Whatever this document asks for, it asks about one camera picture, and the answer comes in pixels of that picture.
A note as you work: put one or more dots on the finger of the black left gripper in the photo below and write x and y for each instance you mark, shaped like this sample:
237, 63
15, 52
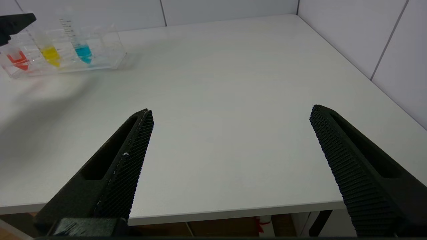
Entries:
11, 25

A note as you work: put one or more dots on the black table leg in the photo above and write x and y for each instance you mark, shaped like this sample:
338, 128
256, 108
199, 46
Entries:
320, 223

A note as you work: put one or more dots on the test tube with red pigment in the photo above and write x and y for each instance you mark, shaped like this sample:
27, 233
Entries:
19, 61

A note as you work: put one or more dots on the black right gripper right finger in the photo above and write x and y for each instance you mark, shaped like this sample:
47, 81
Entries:
367, 173

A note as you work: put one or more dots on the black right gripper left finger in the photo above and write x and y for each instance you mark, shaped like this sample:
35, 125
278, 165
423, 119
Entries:
116, 173

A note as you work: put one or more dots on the clear plastic test tube rack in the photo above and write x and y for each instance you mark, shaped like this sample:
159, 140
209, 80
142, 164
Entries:
106, 46

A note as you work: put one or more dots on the test tube with blue pigment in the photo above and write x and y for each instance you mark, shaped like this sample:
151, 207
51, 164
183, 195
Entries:
83, 52

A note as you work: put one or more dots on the test tube with yellow pigment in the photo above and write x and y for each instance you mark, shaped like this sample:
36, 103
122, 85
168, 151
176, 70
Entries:
50, 55

